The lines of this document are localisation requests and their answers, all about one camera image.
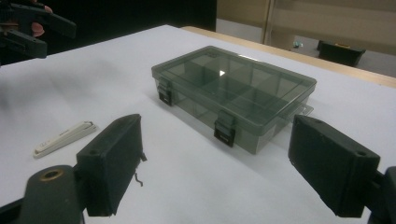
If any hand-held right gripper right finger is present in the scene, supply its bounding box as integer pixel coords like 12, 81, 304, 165
287, 114, 382, 218

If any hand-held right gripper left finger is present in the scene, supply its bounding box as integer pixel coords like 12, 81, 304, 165
76, 113, 148, 217

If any white nail clipper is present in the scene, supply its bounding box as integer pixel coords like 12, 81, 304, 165
33, 120, 99, 160

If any grey transparent compartment storage box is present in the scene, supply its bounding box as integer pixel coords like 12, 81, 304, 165
150, 45, 318, 156

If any white table sheet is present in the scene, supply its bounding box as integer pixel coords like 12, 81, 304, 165
0, 24, 396, 224

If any dark curtain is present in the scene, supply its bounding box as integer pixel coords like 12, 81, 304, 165
0, 0, 218, 67

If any light wooden table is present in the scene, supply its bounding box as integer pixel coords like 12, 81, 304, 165
181, 25, 396, 90

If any beige wooden bench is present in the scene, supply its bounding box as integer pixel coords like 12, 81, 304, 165
216, 0, 396, 52

